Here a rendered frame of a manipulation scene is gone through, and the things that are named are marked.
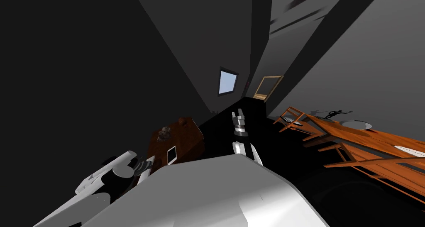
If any dark brown wooden table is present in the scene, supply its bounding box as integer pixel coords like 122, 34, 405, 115
145, 116, 205, 168

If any pale blue window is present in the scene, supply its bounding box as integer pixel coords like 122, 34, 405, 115
217, 66, 239, 98

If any wooden framed door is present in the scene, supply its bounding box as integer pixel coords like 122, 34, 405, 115
252, 75, 285, 102

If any grey lumpy object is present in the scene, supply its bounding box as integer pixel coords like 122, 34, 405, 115
156, 126, 172, 142

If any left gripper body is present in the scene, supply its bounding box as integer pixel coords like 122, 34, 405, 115
134, 157, 153, 178

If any white flat tablet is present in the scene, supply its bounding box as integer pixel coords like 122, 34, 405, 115
166, 146, 178, 166

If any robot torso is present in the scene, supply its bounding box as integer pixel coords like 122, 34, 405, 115
81, 154, 330, 227

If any orange wooden chair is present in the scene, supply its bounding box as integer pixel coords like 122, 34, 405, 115
273, 106, 320, 142
318, 142, 425, 202

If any orange wooden dining table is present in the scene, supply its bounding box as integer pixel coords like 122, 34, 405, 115
306, 109, 425, 188

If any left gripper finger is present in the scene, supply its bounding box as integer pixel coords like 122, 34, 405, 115
137, 155, 156, 185

